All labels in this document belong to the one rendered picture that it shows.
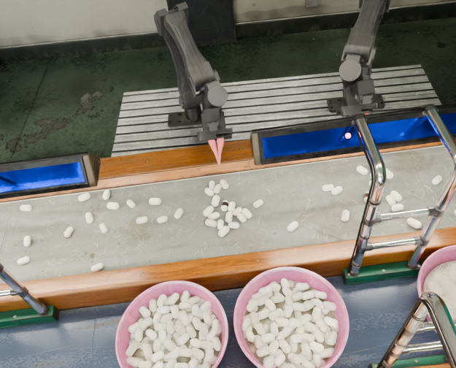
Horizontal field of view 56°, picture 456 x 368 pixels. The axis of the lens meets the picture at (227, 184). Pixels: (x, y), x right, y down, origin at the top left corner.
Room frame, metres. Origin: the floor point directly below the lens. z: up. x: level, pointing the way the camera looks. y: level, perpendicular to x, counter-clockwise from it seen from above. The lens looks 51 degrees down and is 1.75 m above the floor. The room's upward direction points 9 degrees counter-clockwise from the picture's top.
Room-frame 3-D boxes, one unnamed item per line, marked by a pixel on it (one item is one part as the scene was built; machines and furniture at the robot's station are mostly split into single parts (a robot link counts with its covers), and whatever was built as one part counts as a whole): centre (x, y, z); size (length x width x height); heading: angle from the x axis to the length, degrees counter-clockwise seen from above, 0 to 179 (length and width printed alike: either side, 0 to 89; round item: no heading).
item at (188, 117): (1.22, 0.09, 0.71); 0.20 x 0.07 x 0.08; 85
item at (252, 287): (0.38, -0.10, 0.72); 0.27 x 0.27 x 0.10
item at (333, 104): (1.17, -0.51, 0.71); 0.20 x 0.07 x 0.08; 85
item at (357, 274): (0.57, -0.37, 0.90); 0.20 x 0.19 x 0.45; 89
